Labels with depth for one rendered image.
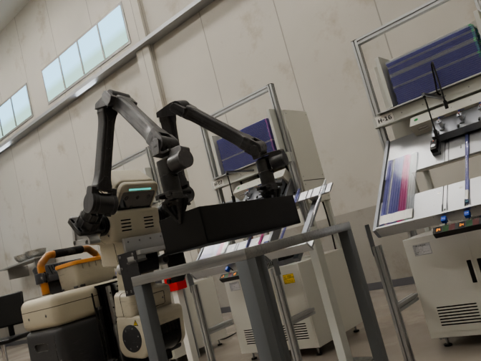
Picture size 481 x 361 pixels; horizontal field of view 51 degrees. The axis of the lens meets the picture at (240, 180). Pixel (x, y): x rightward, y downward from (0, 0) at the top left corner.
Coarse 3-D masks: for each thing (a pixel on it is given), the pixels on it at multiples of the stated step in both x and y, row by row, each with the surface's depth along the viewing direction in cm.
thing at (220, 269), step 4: (228, 264) 333; (232, 264) 331; (212, 268) 342; (216, 268) 341; (220, 268) 339; (224, 268) 337; (232, 268) 334; (236, 268) 333; (196, 272) 353; (200, 272) 351; (204, 272) 349; (208, 272) 348; (212, 272) 346; (216, 272) 344; (220, 272) 343; (224, 272) 341; (196, 276) 357; (200, 276) 355; (204, 276) 354
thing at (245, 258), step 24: (288, 240) 152; (312, 240) 164; (192, 264) 144; (216, 264) 139; (240, 264) 134; (264, 264) 211; (360, 264) 187; (144, 288) 156; (264, 288) 208; (360, 288) 185; (144, 312) 155; (264, 312) 132; (360, 312) 185; (144, 336) 156; (264, 336) 130; (264, 360) 131; (288, 360) 205; (384, 360) 181
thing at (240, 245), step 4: (264, 236) 332; (268, 236) 328; (252, 240) 338; (256, 240) 335; (264, 240) 329; (232, 244) 351; (236, 244) 347; (240, 244) 344; (244, 244) 341; (252, 244) 334; (256, 244) 331; (228, 248) 351; (232, 248) 348; (236, 248) 344; (240, 248) 340
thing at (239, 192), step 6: (276, 174) 363; (282, 174) 358; (288, 174) 362; (252, 180) 381; (258, 180) 374; (288, 180) 359; (240, 186) 387; (246, 186) 380; (252, 186) 374; (234, 192) 387; (240, 192) 383; (240, 198) 388
